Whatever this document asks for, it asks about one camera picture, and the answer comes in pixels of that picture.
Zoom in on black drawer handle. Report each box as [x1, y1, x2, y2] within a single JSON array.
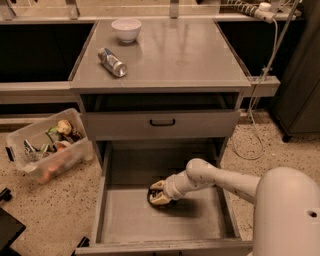
[[149, 119, 176, 127]]

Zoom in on white cable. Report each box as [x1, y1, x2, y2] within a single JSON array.
[[231, 18, 280, 161]]

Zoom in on clear plastic storage bin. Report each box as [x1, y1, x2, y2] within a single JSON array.
[[6, 108, 94, 184]]

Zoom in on white power strip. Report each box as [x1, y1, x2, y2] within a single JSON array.
[[227, 0, 275, 24]]

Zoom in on silver drink can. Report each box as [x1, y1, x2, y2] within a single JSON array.
[[98, 48, 127, 78]]

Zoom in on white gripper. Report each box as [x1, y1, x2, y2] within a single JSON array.
[[149, 171, 190, 205]]

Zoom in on grey drawer cabinet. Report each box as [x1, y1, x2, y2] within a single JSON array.
[[71, 18, 250, 154]]

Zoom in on dark grey side cabinet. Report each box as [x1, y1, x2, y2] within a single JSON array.
[[270, 0, 320, 142]]

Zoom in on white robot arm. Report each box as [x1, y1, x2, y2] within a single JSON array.
[[148, 158, 320, 256]]

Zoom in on black rxbar chocolate bar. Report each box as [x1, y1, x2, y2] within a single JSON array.
[[147, 189, 177, 209]]

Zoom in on snack items in bin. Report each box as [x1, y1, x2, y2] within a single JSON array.
[[23, 119, 83, 162]]

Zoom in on white bowl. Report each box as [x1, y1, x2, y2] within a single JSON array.
[[111, 18, 142, 43]]

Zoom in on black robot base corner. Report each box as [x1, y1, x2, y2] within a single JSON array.
[[0, 207, 26, 256]]

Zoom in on closed grey top drawer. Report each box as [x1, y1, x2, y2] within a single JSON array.
[[82, 110, 240, 140]]

